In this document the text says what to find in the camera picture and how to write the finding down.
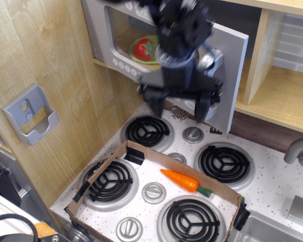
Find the centre silver stove knob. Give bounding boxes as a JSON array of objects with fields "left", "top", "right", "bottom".
[{"left": 141, "top": 182, "right": 167, "bottom": 204}]

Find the black cable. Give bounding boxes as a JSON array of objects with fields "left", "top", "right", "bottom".
[{"left": 0, "top": 213, "right": 38, "bottom": 242}]

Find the front left black burner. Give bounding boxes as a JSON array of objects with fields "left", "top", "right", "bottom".
[{"left": 88, "top": 161, "right": 134, "bottom": 202}]

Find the front right black burner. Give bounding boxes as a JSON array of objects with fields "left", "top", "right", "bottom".
[{"left": 165, "top": 199, "right": 221, "bottom": 242}]

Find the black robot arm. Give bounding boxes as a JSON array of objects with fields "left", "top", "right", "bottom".
[{"left": 137, "top": 1, "right": 223, "bottom": 123}]

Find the middle small silver knob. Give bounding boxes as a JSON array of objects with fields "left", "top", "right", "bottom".
[{"left": 167, "top": 152, "right": 187, "bottom": 164}]

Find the grey faucet handle block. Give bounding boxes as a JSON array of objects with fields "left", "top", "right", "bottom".
[{"left": 287, "top": 196, "right": 303, "bottom": 226}]

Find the silver toy sink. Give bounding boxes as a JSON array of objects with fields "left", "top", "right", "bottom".
[{"left": 227, "top": 211, "right": 303, "bottom": 242}]

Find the hanging silver skimmer spoon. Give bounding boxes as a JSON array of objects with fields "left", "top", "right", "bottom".
[{"left": 170, "top": 105, "right": 188, "bottom": 121}]

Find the back silver stove knob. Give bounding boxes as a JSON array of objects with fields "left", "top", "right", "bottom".
[{"left": 182, "top": 127, "right": 204, "bottom": 144}]

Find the silver stove knob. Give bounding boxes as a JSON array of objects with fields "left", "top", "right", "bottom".
[
  {"left": 141, "top": 182, "right": 167, "bottom": 204},
  {"left": 182, "top": 127, "right": 204, "bottom": 144},
  {"left": 116, "top": 217, "right": 143, "bottom": 242}
]

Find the black burner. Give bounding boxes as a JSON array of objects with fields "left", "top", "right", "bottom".
[
  {"left": 165, "top": 199, "right": 221, "bottom": 242},
  {"left": 124, "top": 116, "right": 170, "bottom": 147},
  {"left": 88, "top": 161, "right": 134, "bottom": 202},
  {"left": 194, "top": 144, "right": 250, "bottom": 184}
]

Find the red toy strawberry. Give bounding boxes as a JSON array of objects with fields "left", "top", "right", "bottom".
[{"left": 133, "top": 38, "right": 155, "bottom": 61}]

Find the brown cardboard barrier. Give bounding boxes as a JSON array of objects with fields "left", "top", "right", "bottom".
[{"left": 66, "top": 141, "right": 250, "bottom": 241}]

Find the front silver stove knob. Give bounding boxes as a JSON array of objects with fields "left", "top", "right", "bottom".
[{"left": 116, "top": 217, "right": 143, "bottom": 242}]

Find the silver toy faucet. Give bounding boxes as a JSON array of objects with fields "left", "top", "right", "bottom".
[{"left": 284, "top": 138, "right": 303, "bottom": 167}]

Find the hanging toy spatula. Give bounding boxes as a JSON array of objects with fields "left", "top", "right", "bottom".
[{"left": 210, "top": 127, "right": 223, "bottom": 135}]

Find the grey wall phone holder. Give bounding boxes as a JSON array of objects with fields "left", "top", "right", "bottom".
[{"left": 1, "top": 83, "right": 60, "bottom": 146}]

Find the back right black burner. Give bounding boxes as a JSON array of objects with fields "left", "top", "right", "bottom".
[{"left": 194, "top": 144, "right": 250, "bottom": 184}]

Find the orange toy carrot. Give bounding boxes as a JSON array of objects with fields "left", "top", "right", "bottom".
[{"left": 160, "top": 169, "right": 212, "bottom": 198}]

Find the back left black burner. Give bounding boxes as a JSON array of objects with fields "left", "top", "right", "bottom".
[{"left": 124, "top": 116, "right": 170, "bottom": 147}]

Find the green toy plate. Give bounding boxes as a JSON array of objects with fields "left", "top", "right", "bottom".
[{"left": 129, "top": 35, "right": 159, "bottom": 64}]

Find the silver toy microwave door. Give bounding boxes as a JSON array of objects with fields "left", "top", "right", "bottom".
[{"left": 81, "top": 0, "right": 249, "bottom": 134}]

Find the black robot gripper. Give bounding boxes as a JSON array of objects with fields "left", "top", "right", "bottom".
[{"left": 137, "top": 47, "right": 223, "bottom": 123}]

